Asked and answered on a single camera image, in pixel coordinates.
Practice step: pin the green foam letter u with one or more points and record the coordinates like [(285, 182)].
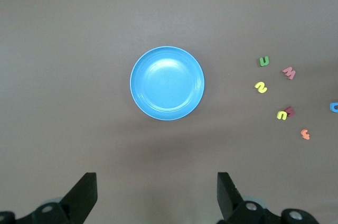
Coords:
[(263, 62)]

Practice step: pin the yellow foam letter u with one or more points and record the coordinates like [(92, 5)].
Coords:
[(280, 115)]

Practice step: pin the blue plate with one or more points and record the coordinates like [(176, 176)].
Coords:
[(167, 84)]

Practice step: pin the yellow foam letter s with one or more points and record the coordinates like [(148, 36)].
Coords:
[(261, 87)]

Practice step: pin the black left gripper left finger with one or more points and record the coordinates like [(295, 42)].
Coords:
[(79, 200)]

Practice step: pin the blue foam letter D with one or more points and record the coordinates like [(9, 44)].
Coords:
[(332, 107)]

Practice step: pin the dark red foam letter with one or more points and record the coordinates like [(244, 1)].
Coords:
[(291, 111)]

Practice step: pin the orange foam letter j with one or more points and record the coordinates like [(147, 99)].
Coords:
[(305, 134)]

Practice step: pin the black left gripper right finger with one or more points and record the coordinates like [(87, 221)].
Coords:
[(229, 203)]

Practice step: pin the pink foam letter w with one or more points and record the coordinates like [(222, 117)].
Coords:
[(290, 73)]

